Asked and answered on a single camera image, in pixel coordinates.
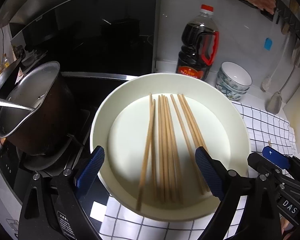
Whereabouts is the wooden chopstick five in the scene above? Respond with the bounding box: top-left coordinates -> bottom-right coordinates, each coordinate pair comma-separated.
165,97 -> 184,204

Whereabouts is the wooden chopstick eight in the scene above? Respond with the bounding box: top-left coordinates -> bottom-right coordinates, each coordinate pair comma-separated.
181,94 -> 207,150

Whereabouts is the wooden chopstick two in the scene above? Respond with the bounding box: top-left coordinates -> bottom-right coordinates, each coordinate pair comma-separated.
158,95 -> 165,203

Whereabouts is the wooden chopstick three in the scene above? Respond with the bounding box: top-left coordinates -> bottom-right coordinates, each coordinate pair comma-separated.
161,95 -> 170,202

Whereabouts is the wooden chopstick seven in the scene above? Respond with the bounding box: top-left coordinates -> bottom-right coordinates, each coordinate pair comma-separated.
177,94 -> 202,148

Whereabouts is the wooden chopstick four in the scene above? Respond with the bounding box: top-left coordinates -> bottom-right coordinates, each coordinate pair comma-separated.
164,96 -> 177,203

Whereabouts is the white black checkered cloth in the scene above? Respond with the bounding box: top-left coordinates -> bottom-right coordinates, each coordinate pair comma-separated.
90,101 -> 297,240

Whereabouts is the metal spatula hanging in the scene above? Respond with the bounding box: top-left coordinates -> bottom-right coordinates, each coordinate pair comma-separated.
265,64 -> 296,114

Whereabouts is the dark saucepan with steel rim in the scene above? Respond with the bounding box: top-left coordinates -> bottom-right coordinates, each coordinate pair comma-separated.
0,61 -> 67,155

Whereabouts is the large cream round bowl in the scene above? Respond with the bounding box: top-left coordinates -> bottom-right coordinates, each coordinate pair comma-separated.
90,73 -> 251,222

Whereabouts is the lower patterned rice bowl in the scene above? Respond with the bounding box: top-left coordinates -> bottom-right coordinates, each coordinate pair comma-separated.
216,77 -> 247,101

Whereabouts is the patterned rice bowl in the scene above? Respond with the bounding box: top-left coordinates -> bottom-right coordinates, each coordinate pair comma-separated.
216,77 -> 247,101
218,62 -> 253,92

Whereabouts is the top patterned rice bowl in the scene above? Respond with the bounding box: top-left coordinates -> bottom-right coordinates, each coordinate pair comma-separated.
218,62 -> 253,92

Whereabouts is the dark soy sauce bottle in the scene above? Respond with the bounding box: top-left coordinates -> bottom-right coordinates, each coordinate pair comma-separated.
176,4 -> 219,81

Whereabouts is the blue wall hook sticker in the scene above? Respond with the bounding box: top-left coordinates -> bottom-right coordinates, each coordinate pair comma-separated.
264,37 -> 273,51

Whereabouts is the black wall rail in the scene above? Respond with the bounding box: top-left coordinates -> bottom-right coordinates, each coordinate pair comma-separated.
244,0 -> 300,40

